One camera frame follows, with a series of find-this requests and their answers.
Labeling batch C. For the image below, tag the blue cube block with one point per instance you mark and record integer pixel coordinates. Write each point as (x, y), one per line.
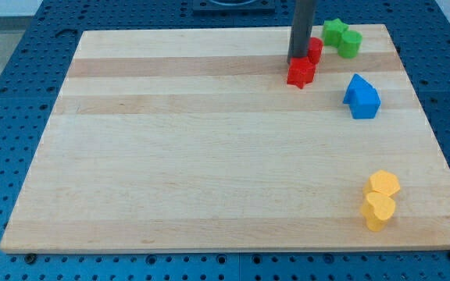
(364, 103)

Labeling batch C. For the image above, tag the green star block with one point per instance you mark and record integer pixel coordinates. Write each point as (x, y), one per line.
(332, 32)

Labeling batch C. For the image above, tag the yellow heart block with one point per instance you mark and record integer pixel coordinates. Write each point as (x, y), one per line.
(377, 209)

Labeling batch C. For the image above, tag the yellow hexagon block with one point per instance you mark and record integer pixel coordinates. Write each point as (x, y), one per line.
(382, 182)

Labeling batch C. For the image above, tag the red cylinder block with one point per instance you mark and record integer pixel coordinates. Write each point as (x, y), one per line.
(315, 50)

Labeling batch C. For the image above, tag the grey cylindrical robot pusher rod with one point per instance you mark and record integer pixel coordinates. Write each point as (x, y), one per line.
(301, 29)

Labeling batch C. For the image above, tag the light wooden board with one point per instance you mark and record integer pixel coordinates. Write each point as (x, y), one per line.
(192, 141)

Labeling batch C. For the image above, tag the green cylinder block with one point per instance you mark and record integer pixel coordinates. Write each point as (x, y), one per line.
(349, 45)

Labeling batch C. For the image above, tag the red star block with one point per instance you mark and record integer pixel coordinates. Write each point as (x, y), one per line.
(301, 72)

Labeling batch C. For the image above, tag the blue triangle block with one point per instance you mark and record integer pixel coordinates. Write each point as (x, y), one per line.
(357, 82)

